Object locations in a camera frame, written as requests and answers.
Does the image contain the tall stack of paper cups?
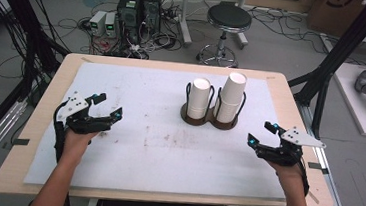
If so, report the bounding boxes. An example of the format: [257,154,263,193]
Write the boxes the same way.
[212,70,249,126]

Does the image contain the right hand-held gripper cable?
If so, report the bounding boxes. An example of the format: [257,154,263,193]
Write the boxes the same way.
[241,153,313,206]

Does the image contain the hand-held gripper cable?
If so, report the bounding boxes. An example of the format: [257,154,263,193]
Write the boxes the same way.
[241,153,313,206]
[48,101,71,165]

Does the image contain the white foam mat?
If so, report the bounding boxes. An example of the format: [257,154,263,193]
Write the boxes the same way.
[22,57,296,206]

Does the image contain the black metal frame stand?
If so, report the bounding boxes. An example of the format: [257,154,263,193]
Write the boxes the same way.
[283,0,366,143]

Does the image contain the black tape strip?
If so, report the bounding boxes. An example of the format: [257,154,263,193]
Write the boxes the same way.
[12,137,30,147]
[306,161,330,175]

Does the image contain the person's left hand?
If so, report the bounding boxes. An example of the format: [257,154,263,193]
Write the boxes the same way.
[60,126,100,164]

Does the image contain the black computer tower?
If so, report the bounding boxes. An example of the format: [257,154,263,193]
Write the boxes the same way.
[140,0,164,35]
[114,0,146,45]

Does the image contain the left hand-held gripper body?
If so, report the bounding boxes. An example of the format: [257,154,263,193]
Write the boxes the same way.
[55,89,116,137]

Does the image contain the white floor platform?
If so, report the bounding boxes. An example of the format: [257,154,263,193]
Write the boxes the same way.
[328,61,366,138]

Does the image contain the tangle of floor cables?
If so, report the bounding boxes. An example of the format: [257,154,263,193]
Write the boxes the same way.
[51,0,188,64]

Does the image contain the black cables on floor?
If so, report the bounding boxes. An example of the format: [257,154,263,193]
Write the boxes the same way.
[245,6,333,55]

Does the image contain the grey power supply unit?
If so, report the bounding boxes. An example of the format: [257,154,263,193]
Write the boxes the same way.
[88,10,108,38]
[103,11,120,39]

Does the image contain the short stack of paper cups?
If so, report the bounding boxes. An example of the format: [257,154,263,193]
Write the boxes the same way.
[186,77,213,121]

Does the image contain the brown cardboard box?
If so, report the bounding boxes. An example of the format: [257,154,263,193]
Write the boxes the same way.
[306,0,366,40]

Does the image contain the left hand-held gripper cable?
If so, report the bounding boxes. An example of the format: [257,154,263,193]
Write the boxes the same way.
[48,101,71,165]

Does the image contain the black frame with cable bundle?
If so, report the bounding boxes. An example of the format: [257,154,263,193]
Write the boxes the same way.
[0,0,76,84]

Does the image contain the black round stool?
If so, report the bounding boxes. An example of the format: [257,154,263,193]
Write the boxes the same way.
[194,0,255,71]

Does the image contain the dark brown wire cup holder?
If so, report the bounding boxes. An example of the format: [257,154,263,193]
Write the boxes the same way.
[178,81,249,132]

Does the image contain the person's right hand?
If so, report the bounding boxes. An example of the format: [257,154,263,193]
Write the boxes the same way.
[263,158,308,192]

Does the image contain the grey metal stand leg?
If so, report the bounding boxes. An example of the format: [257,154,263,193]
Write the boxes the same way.
[175,0,197,48]

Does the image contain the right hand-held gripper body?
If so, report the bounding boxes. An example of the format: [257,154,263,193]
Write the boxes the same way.
[253,123,329,171]

